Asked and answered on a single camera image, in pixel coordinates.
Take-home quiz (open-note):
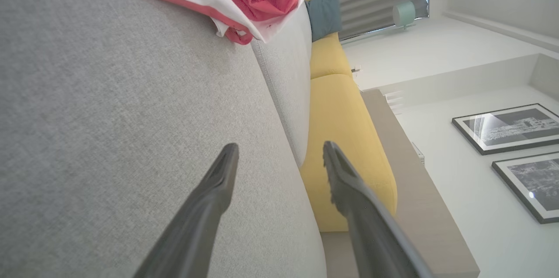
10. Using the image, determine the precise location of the yellow sofa back cushion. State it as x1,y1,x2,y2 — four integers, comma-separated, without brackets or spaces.
300,73,398,233
304,0,352,80

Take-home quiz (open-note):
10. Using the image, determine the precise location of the white ribbed wall vent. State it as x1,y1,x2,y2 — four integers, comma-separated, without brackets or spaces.
380,90,405,115

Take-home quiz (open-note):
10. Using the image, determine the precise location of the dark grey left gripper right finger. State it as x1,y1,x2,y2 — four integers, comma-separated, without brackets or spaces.
322,141,434,278

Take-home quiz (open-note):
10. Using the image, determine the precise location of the teal throw pillow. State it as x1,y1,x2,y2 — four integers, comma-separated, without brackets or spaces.
305,0,344,43

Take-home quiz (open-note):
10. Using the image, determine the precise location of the light wooden ledge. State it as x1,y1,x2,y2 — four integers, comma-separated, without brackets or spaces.
320,89,481,278

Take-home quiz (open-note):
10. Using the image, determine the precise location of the black framed monochrome picture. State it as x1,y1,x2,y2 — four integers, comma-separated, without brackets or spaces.
491,151,559,225
452,103,559,156

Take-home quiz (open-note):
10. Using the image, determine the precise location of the white wall socket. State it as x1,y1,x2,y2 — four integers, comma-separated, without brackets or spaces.
411,141,425,166

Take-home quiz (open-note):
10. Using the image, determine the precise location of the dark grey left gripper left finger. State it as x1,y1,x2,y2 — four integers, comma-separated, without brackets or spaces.
133,143,240,278

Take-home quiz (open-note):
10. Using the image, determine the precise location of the grey sofa back cushion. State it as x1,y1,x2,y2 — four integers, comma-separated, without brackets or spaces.
251,3,313,169

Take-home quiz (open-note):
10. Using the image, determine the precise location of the mint green table lamp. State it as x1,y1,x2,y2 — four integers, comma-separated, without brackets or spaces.
392,1,416,31

